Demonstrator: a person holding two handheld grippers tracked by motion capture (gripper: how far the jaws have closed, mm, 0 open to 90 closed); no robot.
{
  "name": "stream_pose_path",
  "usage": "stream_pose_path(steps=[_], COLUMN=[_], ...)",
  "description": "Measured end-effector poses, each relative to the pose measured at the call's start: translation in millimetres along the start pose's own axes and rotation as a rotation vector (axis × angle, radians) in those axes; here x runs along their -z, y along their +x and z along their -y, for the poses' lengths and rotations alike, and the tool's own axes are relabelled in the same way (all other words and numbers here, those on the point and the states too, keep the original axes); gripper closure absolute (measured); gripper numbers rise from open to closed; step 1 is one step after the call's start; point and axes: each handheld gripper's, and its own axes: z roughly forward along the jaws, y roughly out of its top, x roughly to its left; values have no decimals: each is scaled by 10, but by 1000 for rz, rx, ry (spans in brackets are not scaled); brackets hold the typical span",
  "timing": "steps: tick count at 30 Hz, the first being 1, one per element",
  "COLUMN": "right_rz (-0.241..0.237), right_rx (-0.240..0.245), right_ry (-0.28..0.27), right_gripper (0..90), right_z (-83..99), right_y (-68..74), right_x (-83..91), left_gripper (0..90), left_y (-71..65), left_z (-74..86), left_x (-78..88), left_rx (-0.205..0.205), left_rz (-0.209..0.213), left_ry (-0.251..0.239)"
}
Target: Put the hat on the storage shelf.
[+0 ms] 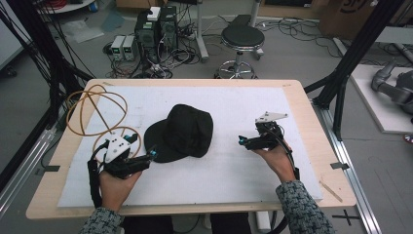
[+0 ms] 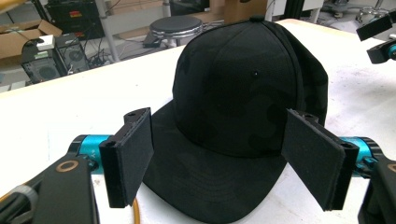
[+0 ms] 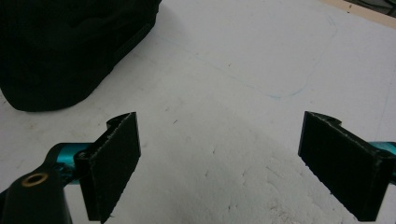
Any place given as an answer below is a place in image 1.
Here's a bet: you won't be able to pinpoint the black metal frame post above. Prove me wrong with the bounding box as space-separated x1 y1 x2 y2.
304 0 405 142
0 0 95 193

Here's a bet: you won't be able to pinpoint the tangle of floor cables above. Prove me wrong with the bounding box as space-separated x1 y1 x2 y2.
102 38 203 80

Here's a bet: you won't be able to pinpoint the black computer tower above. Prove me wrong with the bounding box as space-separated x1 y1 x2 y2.
158 5 179 51
133 11 161 63

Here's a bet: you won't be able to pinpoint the grey power supply box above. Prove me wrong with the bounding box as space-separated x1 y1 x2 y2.
109 35 127 61
122 34 138 61

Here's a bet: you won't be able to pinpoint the person's legs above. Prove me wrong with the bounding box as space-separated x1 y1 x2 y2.
121 212 258 234

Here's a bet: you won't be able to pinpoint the white foam mat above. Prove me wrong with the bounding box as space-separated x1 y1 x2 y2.
56 85 324 209

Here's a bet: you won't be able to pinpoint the white floor board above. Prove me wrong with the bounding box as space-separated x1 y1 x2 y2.
350 63 413 135

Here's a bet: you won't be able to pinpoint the person's left hand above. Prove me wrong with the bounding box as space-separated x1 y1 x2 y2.
98 170 143 213

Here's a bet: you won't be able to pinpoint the black round stool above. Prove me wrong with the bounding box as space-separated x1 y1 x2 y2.
214 24 266 80

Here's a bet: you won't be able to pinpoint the small white box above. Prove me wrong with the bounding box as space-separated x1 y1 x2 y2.
146 6 162 22

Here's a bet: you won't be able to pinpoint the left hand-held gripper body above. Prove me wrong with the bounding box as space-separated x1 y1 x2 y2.
103 135 145 180

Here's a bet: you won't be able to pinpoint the tan wire hat stand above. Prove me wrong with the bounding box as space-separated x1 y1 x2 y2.
65 84 143 161

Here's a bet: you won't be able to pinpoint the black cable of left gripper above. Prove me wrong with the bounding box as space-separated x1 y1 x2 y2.
87 139 111 210

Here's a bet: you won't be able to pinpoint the clear plastic sheet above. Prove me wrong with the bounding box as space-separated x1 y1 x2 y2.
60 19 105 44

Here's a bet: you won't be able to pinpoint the aluminium rail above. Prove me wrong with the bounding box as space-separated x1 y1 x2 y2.
0 128 56 214
312 102 383 234

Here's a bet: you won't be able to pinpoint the cardboard box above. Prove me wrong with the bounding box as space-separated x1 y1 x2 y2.
319 0 380 37

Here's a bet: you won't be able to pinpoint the wooden table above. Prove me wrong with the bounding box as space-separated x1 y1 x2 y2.
25 78 357 221

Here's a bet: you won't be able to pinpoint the person's right hand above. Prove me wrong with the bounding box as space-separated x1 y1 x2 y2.
252 145 298 183

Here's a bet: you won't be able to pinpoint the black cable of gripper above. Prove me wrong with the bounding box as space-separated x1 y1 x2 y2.
87 139 111 210
261 124 302 181

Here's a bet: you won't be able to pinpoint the white desk leg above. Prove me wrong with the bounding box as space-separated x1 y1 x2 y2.
194 0 210 63

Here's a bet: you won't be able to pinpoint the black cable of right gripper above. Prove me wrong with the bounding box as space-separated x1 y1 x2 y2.
261 124 302 181

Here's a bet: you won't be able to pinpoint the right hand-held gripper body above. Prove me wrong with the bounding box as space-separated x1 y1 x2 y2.
254 110 289 152

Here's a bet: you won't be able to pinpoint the thin wooden stick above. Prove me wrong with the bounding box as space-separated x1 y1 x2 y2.
319 179 344 204

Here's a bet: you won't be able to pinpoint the black cap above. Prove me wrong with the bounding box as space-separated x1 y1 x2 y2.
143 103 215 164

